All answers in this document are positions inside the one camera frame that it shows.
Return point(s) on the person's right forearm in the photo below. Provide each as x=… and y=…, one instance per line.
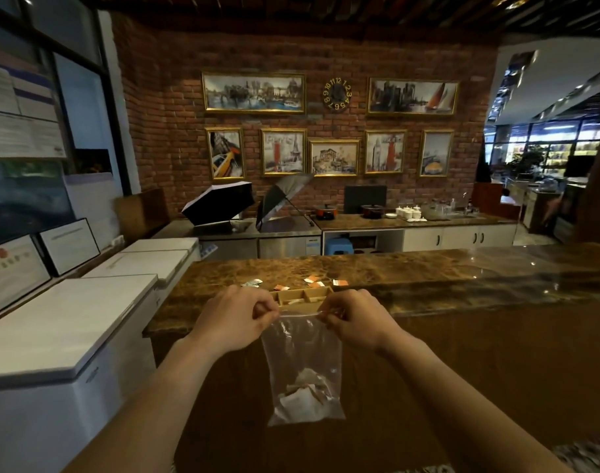
x=457, y=413

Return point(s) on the framed ruins painting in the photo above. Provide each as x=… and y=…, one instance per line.
x=334, y=157

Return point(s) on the person's right thumb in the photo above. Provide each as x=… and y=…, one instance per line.
x=333, y=321

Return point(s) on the paper notices on window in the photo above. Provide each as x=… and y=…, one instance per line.
x=19, y=110

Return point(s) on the person's left thumb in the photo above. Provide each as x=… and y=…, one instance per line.
x=266, y=319

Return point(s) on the green potted plant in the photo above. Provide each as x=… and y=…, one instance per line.
x=526, y=160

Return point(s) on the white paper sachets in bag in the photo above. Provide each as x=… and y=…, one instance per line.
x=304, y=396

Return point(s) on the white base cabinet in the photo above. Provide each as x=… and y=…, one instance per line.
x=460, y=237

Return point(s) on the person's left forearm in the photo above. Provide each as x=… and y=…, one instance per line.
x=147, y=413

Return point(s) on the person's right hand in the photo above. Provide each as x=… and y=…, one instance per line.
x=361, y=320

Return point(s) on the stainless steel counter unit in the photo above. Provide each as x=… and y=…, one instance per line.
x=275, y=238

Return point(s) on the silver sachet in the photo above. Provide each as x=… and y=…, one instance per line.
x=252, y=283

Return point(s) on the wooden board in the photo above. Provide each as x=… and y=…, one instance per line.
x=142, y=214

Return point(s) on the dark cooking pot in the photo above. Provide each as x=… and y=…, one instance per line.
x=372, y=210

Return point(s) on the clear plastic zip bag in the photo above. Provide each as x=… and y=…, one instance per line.
x=302, y=359

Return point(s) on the glassware on counter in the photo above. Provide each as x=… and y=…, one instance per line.
x=437, y=209

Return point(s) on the large white chest freezer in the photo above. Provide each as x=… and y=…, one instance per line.
x=58, y=339

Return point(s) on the framed boat painting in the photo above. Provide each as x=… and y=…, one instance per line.
x=435, y=153

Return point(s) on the black monitor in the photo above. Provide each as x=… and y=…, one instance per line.
x=365, y=199

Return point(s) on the black open umbrella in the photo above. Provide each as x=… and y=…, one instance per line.
x=218, y=201

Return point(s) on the round wall clock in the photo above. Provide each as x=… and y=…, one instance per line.
x=337, y=95

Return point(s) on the wide framed river painting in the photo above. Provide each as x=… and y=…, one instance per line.
x=254, y=93

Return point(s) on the group of white jars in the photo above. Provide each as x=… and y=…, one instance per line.
x=409, y=213

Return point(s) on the framed certificate with red seal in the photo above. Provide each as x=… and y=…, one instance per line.
x=11, y=273

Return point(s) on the red cooking pot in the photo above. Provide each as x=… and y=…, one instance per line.
x=325, y=211

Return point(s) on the framed yellow abstract painting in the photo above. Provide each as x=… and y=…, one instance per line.
x=225, y=153

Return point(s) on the blue plastic stool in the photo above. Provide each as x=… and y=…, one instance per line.
x=336, y=246

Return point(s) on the person's left hand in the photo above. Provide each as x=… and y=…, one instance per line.
x=228, y=322

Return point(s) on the marble top bar counter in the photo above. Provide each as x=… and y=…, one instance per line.
x=452, y=285

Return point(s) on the framed red tower painting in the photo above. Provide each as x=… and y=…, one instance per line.
x=282, y=151

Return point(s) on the patterned garment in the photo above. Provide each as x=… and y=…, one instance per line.
x=588, y=455

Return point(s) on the grey open umbrella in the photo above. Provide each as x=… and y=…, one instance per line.
x=280, y=196

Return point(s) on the wooden compartment box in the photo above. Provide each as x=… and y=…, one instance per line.
x=302, y=296

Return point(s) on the wide framed sailboat painting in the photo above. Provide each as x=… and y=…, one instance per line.
x=412, y=97

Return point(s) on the black framed certificate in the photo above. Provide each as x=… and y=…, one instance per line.
x=69, y=246

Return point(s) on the framed clock tower painting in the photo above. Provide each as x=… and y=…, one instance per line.
x=385, y=152

